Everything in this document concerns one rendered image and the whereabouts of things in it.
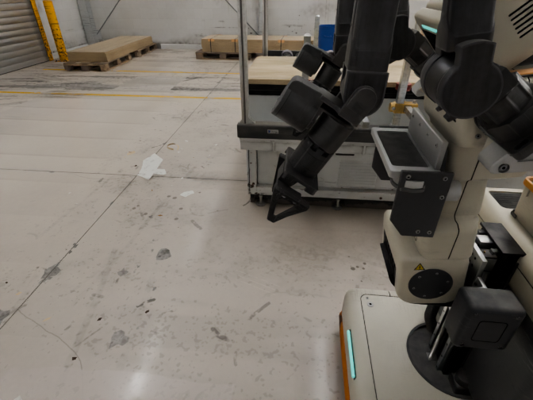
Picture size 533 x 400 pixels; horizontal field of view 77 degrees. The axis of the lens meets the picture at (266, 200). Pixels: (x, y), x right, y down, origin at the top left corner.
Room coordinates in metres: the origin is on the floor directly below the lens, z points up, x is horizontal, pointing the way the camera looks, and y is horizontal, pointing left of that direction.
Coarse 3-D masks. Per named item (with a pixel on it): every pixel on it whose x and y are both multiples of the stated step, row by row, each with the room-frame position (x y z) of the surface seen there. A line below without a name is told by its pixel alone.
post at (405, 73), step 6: (408, 66) 1.74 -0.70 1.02; (402, 72) 1.75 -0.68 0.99; (408, 72) 1.74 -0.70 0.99; (402, 78) 1.74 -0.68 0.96; (408, 78) 1.74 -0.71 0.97; (402, 84) 1.74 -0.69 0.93; (402, 90) 1.74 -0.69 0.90; (402, 96) 1.74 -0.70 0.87; (402, 102) 1.74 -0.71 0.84; (396, 114) 1.74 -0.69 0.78; (396, 120) 1.74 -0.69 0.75
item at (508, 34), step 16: (432, 0) 0.77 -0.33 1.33; (512, 0) 0.60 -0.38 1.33; (528, 0) 0.60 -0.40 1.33; (416, 16) 0.78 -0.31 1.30; (432, 16) 0.69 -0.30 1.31; (496, 16) 0.60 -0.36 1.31; (512, 16) 0.60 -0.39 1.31; (528, 16) 0.60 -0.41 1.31; (432, 32) 0.71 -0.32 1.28; (496, 32) 0.60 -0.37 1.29; (512, 32) 0.60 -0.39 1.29; (528, 32) 0.60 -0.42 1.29; (496, 48) 0.60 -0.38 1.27; (512, 48) 0.60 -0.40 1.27; (528, 48) 0.59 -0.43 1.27; (512, 64) 0.60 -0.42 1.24
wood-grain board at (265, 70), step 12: (264, 60) 2.56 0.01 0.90; (276, 60) 2.56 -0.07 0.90; (288, 60) 2.56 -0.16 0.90; (252, 72) 2.17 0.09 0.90; (264, 72) 2.17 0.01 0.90; (276, 72) 2.17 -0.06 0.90; (288, 72) 2.17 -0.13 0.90; (300, 72) 2.17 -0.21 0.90; (396, 72) 2.17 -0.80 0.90; (276, 84) 1.99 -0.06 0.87; (336, 84) 1.96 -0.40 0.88
